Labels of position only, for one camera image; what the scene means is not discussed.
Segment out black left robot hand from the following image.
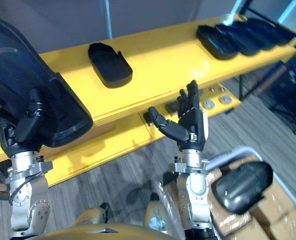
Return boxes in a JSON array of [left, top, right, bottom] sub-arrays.
[[0, 88, 46, 159]]

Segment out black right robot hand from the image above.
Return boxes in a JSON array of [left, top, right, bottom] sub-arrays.
[[147, 79, 209, 152]]

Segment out black plastic housing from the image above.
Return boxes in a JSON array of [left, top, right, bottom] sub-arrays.
[[231, 21, 274, 51], [88, 42, 134, 89], [196, 24, 239, 61], [246, 18, 288, 47], [0, 12, 94, 149], [214, 23, 259, 57], [210, 161, 274, 216], [259, 17, 296, 44]]

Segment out black shelf leg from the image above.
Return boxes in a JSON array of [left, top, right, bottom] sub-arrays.
[[238, 74, 246, 101]]

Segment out yellow shelf board with fittings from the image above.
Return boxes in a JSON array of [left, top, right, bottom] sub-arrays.
[[47, 84, 241, 188]]

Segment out dark square plate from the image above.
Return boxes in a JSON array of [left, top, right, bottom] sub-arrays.
[[164, 101, 180, 115]]

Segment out dark bulky object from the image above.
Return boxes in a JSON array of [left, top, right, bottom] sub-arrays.
[[267, 53, 296, 132]]

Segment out robot right leg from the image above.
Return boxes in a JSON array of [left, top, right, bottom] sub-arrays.
[[144, 192, 174, 235]]

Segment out robot leg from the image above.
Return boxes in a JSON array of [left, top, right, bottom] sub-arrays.
[[144, 192, 174, 235], [73, 202, 111, 227]]

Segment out robot left leg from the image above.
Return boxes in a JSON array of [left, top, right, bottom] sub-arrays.
[[73, 202, 111, 227]]

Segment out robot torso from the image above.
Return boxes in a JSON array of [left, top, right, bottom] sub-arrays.
[[36, 223, 175, 240]]

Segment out white shelf post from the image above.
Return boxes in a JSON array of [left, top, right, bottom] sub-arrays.
[[222, 0, 249, 26]]

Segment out light blue shelf post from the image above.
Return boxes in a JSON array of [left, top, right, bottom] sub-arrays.
[[104, 0, 114, 40], [277, 0, 296, 24]]

